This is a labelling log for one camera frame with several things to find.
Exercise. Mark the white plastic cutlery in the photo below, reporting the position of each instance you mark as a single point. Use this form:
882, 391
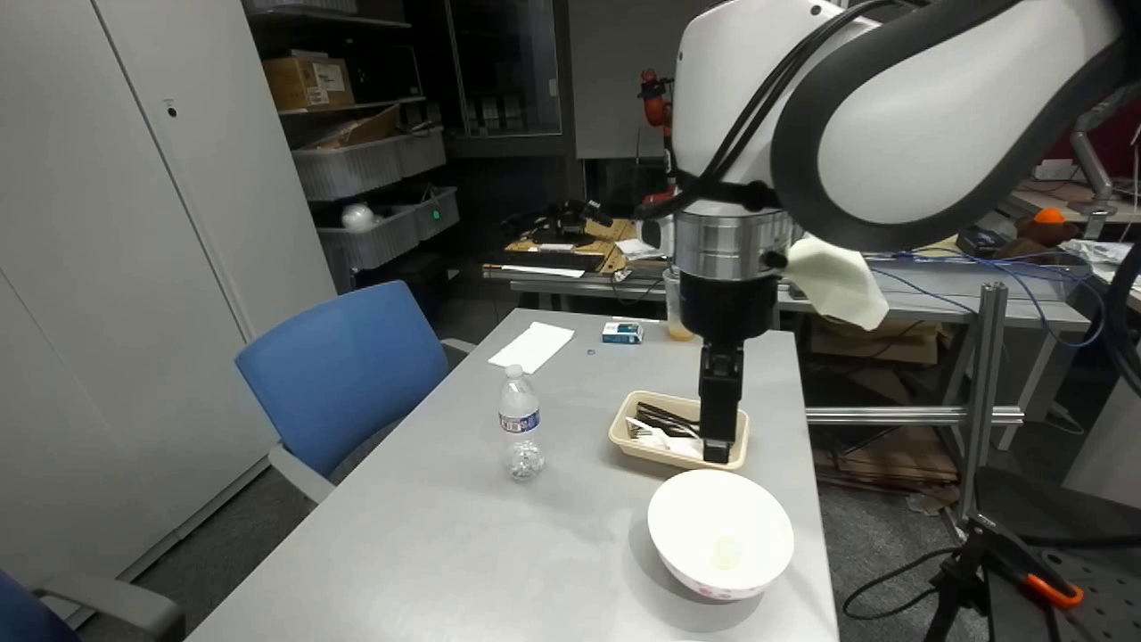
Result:
653, 442

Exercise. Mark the grey metal cabinet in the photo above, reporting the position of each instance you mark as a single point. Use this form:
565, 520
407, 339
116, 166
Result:
119, 236

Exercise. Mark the blue chair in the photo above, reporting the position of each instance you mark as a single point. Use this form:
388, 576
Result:
23, 619
340, 367

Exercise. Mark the cluttered grey workbench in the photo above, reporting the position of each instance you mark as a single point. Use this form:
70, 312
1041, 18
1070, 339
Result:
927, 289

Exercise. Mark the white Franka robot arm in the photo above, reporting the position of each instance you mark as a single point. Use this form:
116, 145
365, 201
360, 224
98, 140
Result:
951, 129

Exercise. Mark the clear plastic cup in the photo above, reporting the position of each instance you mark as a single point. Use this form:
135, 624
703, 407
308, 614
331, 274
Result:
677, 320

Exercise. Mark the cardboard box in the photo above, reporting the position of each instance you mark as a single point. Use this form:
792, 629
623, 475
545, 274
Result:
308, 84

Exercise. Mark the orange black clamp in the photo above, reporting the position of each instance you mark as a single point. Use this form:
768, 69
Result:
1053, 589

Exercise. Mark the beige cutlery tray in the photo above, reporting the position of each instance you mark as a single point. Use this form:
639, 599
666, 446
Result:
627, 442

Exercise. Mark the aluminium post frame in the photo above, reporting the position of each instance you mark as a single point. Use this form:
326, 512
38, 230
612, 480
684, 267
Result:
986, 380

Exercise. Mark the deep white plastic bowl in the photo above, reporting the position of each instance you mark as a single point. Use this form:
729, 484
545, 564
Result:
715, 520

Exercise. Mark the cardboard pieces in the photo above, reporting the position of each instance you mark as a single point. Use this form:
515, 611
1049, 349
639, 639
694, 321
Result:
601, 236

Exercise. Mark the grey storage bin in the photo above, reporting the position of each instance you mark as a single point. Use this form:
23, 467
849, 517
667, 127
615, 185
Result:
395, 230
368, 160

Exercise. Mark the black plastic cutlery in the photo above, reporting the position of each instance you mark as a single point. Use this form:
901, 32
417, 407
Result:
666, 416

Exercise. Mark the small blue white box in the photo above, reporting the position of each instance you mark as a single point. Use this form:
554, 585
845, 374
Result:
623, 334

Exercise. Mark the clear plastic water bottle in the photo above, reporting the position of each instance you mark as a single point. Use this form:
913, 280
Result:
522, 416

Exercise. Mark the white paper sheet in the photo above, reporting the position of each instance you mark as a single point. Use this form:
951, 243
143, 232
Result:
533, 348

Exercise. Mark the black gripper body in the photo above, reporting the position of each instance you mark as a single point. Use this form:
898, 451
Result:
729, 305

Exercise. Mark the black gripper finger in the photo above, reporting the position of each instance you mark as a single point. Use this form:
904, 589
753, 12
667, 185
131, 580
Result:
723, 398

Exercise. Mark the black tripod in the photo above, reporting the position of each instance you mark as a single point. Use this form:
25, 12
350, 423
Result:
951, 594

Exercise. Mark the white round object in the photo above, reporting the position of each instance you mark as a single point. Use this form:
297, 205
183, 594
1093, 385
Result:
359, 218

